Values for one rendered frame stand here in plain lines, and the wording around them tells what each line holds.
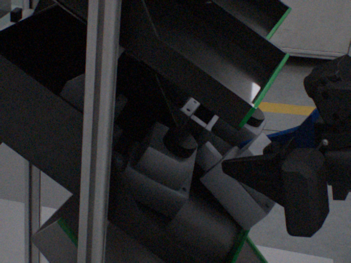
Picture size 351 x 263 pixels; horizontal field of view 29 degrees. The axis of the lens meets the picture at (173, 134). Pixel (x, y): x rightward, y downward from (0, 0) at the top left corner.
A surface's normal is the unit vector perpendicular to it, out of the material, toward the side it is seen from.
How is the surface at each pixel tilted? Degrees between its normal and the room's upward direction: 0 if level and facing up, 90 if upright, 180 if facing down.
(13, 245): 0
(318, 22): 90
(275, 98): 0
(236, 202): 87
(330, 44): 90
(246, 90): 25
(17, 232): 0
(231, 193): 87
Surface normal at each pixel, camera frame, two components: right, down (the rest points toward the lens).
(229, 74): 0.48, -0.70
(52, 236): -0.33, 0.40
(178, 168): -0.12, 0.54
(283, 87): 0.10, -0.88
